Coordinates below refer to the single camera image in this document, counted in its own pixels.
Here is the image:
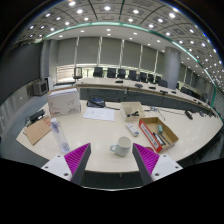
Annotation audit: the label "open brown red-sided cardboard box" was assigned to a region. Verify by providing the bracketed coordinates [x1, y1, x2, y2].
[138, 116, 180, 154]

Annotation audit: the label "black clip tool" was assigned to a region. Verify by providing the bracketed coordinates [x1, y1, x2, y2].
[126, 110, 140, 118]

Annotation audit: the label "black power adapter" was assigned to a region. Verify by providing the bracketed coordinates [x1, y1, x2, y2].
[28, 109, 46, 123]

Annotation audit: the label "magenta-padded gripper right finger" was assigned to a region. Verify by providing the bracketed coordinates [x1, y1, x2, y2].
[131, 142, 184, 186]

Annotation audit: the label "round ceiling lights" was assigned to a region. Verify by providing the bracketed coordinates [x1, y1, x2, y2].
[19, 0, 224, 84]

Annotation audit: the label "row of black office chairs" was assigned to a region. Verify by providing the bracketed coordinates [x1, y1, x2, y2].
[73, 66, 169, 88]

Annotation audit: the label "black pen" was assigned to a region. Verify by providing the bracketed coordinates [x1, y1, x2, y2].
[152, 131, 167, 147]

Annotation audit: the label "clear plastic water bottle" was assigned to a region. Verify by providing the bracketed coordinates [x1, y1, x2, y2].
[49, 117, 72, 154]

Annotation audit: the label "flat brown cardboard sheet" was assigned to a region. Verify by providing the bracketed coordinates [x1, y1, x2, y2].
[23, 116, 53, 146]

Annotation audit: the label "flat round red coaster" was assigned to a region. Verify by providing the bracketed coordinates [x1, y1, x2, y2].
[143, 145, 156, 154]

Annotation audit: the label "white rectangular remote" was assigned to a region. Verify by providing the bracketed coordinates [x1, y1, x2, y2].
[125, 122, 140, 138]

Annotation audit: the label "white ceramic mug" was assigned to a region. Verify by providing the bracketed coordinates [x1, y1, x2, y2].
[109, 135, 133, 158]

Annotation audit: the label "large white printed carton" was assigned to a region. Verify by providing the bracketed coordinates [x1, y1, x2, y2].
[46, 87, 82, 118]

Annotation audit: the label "black flat tabletop device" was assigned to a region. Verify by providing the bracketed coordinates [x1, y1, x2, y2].
[184, 109, 194, 121]

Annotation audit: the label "white printed paper sheet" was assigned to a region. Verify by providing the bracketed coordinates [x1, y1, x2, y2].
[82, 106, 116, 122]

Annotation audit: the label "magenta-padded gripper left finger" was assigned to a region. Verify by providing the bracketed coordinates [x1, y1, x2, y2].
[40, 142, 92, 186]

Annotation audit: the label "long curved conference desk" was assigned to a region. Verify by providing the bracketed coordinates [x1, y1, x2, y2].
[54, 77, 218, 118]

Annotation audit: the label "small open white box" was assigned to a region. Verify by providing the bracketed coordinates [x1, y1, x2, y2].
[119, 101, 147, 122]

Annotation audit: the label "grey boxy monitor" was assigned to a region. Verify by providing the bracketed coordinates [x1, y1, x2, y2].
[32, 79, 50, 97]

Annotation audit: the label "black desk phone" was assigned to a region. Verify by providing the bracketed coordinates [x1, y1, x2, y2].
[86, 95, 107, 109]

